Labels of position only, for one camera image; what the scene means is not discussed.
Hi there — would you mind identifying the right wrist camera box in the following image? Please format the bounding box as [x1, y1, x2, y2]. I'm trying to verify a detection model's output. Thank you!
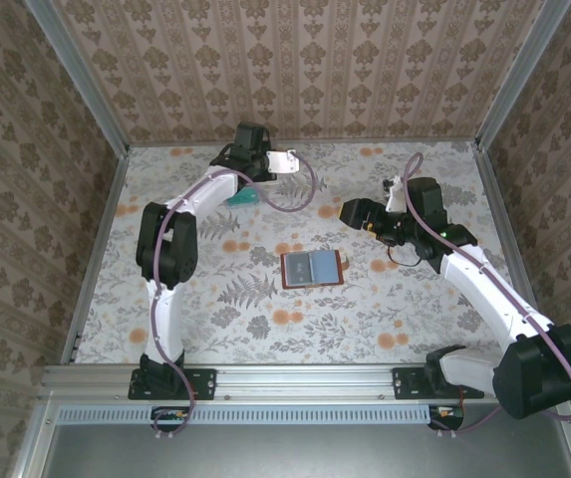
[382, 174, 407, 214]

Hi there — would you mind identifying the clear acrylic card stand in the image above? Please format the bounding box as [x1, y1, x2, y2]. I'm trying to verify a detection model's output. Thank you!
[224, 171, 291, 210]

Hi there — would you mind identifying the floral tablecloth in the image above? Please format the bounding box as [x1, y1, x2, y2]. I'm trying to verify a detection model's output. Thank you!
[73, 141, 545, 365]

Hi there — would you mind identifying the teal card box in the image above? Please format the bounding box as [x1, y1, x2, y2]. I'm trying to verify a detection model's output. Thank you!
[224, 187, 261, 208]

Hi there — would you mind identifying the brown card holder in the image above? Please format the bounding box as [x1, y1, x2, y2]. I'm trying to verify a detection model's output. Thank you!
[279, 248, 351, 290]

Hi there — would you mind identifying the thin black right gripper cable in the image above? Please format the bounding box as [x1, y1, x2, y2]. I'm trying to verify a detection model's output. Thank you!
[387, 241, 424, 268]

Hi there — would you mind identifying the aluminium extrusion rail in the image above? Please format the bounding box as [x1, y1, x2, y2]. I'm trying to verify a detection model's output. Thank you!
[39, 362, 571, 403]

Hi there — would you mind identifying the grey metal panel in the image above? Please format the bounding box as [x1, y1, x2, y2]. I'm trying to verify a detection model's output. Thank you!
[13, 401, 571, 478]

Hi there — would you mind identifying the aluminium side rail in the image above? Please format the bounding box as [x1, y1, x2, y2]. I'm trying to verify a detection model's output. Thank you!
[471, 141, 556, 363]
[62, 144, 133, 364]

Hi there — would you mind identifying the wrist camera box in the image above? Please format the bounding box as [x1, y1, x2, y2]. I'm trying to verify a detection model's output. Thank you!
[264, 147, 300, 176]
[382, 174, 407, 214]

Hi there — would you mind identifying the black connector bracket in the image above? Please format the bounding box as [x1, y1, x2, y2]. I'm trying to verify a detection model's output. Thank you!
[427, 403, 465, 432]
[149, 405, 191, 433]

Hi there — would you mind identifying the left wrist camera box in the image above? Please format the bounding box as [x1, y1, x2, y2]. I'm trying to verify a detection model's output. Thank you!
[264, 147, 300, 176]

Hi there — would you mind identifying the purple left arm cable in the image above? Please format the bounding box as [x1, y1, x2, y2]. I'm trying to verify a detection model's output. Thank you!
[148, 153, 319, 442]

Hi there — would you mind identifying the aluminium frame post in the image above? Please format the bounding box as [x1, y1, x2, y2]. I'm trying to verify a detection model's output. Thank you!
[24, 0, 132, 156]
[473, 0, 571, 150]

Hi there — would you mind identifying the white slotted cable duct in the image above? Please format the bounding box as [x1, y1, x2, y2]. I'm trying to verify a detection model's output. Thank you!
[57, 403, 438, 425]

